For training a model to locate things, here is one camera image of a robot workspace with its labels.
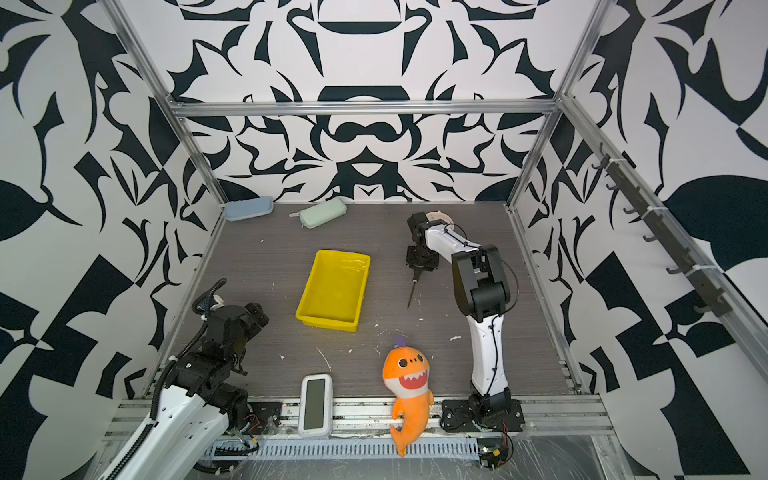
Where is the black screwdriver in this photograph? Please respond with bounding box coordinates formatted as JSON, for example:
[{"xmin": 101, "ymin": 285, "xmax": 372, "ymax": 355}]
[{"xmin": 406, "ymin": 268, "xmax": 423, "ymax": 309}]

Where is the yellow plastic bin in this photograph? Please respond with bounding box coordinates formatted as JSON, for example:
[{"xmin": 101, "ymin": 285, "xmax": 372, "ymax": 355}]
[{"xmin": 296, "ymin": 250, "xmax": 371, "ymax": 333}]

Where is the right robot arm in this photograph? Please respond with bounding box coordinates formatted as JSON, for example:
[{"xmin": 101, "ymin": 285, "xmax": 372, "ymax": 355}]
[{"xmin": 406, "ymin": 212, "xmax": 519, "ymax": 422}]

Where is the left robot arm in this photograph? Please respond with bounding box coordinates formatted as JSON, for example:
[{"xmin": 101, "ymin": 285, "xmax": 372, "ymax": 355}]
[{"xmin": 101, "ymin": 278, "xmax": 269, "ymax": 479}]

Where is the beige round alarm clock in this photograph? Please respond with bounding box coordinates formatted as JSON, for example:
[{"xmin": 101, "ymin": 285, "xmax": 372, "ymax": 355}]
[{"xmin": 426, "ymin": 211, "xmax": 453, "ymax": 224}]

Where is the green pencil case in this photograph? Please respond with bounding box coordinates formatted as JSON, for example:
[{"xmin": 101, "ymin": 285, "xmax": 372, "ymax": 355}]
[{"xmin": 289, "ymin": 198, "xmax": 347, "ymax": 229}]

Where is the orange shark plush toy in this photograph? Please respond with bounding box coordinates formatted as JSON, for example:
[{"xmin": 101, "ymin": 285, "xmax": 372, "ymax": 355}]
[{"xmin": 382, "ymin": 337, "xmax": 434, "ymax": 458}]

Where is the white digital clock device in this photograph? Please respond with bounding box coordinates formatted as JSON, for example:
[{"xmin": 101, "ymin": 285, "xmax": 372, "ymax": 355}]
[{"xmin": 298, "ymin": 373, "xmax": 333, "ymax": 438}]

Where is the blue pencil case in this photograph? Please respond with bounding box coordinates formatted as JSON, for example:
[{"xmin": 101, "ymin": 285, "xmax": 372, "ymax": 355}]
[{"xmin": 224, "ymin": 197, "xmax": 274, "ymax": 222}]

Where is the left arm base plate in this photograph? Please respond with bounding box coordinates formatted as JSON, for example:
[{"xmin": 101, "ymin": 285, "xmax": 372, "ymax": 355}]
[{"xmin": 241, "ymin": 401, "xmax": 284, "ymax": 436}]

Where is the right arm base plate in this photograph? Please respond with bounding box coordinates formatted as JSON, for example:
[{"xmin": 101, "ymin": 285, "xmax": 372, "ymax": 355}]
[{"xmin": 439, "ymin": 394, "xmax": 525, "ymax": 432}]

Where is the white cable duct strip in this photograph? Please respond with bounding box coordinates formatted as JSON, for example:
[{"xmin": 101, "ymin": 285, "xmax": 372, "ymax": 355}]
[{"xmin": 208, "ymin": 437, "xmax": 480, "ymax": 461}]

